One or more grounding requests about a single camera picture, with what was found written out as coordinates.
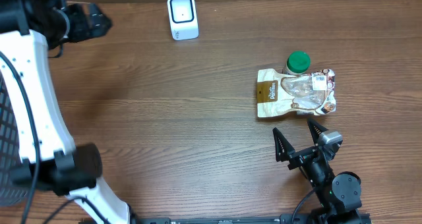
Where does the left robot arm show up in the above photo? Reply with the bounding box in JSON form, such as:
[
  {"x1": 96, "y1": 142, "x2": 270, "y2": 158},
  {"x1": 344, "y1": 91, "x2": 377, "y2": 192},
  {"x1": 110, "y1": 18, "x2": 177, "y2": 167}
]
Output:
[{"x1": 1, "y1": 0, "x2": 137, "y2": 223}]

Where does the beige pouch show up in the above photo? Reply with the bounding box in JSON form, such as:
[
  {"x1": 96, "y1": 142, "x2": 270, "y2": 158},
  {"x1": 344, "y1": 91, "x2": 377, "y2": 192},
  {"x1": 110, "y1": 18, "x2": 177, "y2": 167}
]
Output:
[{"x1": 256, "y1": 69, "x2": 336, "y2": 118}]

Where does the green lid jar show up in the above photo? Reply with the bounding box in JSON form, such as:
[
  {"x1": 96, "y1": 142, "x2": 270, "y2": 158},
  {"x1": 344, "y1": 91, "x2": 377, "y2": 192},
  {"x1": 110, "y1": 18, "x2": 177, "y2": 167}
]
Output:
[{"x1": 283, "y1": 51, "x2": 311, "y2": 75}]

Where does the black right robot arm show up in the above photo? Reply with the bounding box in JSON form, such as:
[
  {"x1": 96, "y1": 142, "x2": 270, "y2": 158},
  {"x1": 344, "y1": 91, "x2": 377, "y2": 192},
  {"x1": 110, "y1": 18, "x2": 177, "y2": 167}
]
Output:
[{"x1": 272, "y1": 118, "x2": 365, "y2": 223}]

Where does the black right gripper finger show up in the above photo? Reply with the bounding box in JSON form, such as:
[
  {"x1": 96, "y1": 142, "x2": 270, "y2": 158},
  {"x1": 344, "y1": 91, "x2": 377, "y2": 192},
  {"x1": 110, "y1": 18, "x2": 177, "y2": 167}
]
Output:
[
  {"x1": 272, "y1": 128, "x2": 295, "y2": 162},
  {"x1": 307, "y1": 117, "x2": 328, "y2": 144}
]

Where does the grey plastic mesh basket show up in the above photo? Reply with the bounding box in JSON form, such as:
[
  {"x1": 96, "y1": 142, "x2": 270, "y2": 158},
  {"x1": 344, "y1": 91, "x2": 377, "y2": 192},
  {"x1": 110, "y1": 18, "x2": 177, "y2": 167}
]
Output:
[{"x1": 0, "y1": 76, "x2": 29, "y2": 207}]

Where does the white barcode scanner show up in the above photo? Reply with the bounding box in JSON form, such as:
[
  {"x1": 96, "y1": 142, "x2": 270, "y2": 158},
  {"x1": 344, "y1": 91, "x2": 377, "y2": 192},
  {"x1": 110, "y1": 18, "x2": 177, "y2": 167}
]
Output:
[{"x1": 167, "y1": 0, "x2": 199, "y2": 41}]

